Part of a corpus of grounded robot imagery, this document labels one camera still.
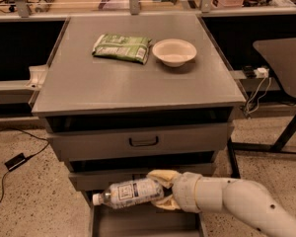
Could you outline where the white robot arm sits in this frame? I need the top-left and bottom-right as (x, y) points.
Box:
(147, 170), (296, 237)

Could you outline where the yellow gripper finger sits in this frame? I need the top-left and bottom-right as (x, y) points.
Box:
(146, 170), (181, 189)
(152, 195), (180, 210)

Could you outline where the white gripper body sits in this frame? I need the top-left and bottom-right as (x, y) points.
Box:
(172, 172), (201, 213)

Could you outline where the bottom grey drawer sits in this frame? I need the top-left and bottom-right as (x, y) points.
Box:
(92, 201), (207, 237)

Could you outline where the white plastic bracket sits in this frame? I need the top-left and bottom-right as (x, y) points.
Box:
(26, 64), (48, 89)

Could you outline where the grey drawer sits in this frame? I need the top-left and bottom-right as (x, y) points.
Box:
(48, 122), (234, 161)
(92, 201), (207, 237)
(68, 163), (216, 191)

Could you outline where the green snack bag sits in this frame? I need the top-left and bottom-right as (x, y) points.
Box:
(92, 34), (151, 64)

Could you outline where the clear plastic water bottle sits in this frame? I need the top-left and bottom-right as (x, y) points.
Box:
(92, 178), (164, 209)

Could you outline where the middle grey drawer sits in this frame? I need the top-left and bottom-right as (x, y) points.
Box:
(68, 163), (216, 191)

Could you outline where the black power adapter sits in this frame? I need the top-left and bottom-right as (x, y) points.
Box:
(5, 153), (27, 172)

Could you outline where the white bowl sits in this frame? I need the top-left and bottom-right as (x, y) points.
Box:
(152, 39), (197, 67)

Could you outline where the grey drawer cabinet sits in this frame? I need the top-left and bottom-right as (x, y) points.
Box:
(32, 13), (248, 237)

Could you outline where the black top drawer handle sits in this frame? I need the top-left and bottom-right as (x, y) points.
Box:
(128, 136), (159, 147)

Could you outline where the top grey drawer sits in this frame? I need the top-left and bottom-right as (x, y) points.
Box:
(48, 122), (234, 161)

